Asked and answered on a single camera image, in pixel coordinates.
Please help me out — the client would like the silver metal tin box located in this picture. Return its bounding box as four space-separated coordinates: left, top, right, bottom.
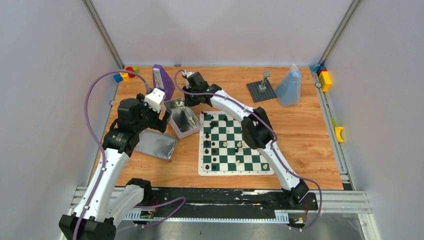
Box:
163 97 202 139

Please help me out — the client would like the green white chess board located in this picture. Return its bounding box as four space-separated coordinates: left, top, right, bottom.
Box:
198 111 275 176

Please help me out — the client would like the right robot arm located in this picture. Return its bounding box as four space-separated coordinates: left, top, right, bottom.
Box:
174 69 309 209

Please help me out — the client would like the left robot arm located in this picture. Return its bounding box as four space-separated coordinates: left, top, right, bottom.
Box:
59 88 172 240

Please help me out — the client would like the silver tin lid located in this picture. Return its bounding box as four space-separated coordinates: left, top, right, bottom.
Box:
134 129 178 161

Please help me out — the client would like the purple metronome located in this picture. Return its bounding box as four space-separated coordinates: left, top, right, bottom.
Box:
152 64 175 101

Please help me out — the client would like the red wooden cylinder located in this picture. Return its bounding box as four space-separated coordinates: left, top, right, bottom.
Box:
125 66 135 79

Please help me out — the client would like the yellow wooden cylinder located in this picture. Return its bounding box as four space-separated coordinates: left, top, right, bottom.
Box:
119 72 130 81

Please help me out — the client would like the green wooden block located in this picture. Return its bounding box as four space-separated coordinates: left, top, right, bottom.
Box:
132 66 140 74

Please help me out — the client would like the blue wooden block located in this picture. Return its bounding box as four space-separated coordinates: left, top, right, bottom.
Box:
113 73 124 83

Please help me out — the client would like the dark grey lego baseplate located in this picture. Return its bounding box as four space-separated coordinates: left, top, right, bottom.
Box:
246 80 277 103

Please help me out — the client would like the grey lego tower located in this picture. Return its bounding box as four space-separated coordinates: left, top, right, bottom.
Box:
258 71 271 93

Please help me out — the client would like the blue plastic bag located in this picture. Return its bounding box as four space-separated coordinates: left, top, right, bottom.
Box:
274 64 302 107

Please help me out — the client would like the colourful lego brick stack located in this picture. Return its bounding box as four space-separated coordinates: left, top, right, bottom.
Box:
309 64 332 92

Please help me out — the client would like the yellow curved block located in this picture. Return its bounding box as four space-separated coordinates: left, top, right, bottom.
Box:
331 117 345 143

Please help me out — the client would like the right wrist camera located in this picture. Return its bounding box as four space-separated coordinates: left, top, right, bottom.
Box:
182 71 195 79

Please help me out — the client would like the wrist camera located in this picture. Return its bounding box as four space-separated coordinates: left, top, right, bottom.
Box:
144 88 166 113
182 71 195 79

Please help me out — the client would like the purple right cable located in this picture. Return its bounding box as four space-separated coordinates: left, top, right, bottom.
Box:
174 69 323 232

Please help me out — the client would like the purple cable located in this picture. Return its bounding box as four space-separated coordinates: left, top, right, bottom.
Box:
174 69 323 232
72 69 188 240

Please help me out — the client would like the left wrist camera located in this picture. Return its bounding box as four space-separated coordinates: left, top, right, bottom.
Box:
144 88 166 113

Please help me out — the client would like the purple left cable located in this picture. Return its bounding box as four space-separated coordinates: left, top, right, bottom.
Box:
72 69 188 240

